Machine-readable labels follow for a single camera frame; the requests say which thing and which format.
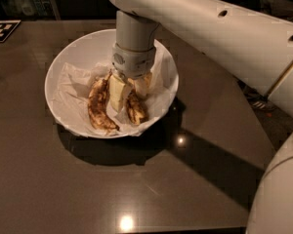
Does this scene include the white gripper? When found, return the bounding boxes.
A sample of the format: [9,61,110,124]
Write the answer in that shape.
[109,43,156,113]

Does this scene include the banana with sticker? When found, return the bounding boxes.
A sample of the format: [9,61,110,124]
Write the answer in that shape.
[125,90,148,125]

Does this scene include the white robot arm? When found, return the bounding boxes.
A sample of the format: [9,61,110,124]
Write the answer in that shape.
[109,0,293,234]

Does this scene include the white bowl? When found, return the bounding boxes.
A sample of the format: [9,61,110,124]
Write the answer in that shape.
[44,28,180,139]

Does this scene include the left spotted banana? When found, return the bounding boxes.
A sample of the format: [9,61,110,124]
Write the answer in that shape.
[87,72,119,133]

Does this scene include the white paper towel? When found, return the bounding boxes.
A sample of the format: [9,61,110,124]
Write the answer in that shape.
[51,42,176,138]

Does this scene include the black white marker tag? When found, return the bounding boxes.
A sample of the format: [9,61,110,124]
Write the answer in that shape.
[0,19,21,43]

